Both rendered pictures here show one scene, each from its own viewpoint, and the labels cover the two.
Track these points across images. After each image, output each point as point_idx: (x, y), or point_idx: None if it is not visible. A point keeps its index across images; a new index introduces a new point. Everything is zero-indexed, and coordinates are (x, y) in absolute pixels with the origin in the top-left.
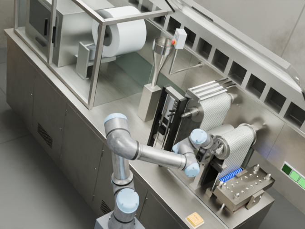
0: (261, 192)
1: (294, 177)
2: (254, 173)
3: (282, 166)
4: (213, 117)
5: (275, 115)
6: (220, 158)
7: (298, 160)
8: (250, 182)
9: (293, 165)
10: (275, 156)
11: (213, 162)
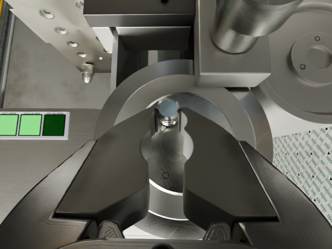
0: (40, 35)
1: (28, 122)
2: (110, 58)
3: (67, 123)
4: (310, 188)
5: (140, 234)
6: (141, 77)
7: (38, 167)
8: (80, 36)
9: (45, 145)
10: (93, 132)
11: (164, 16)
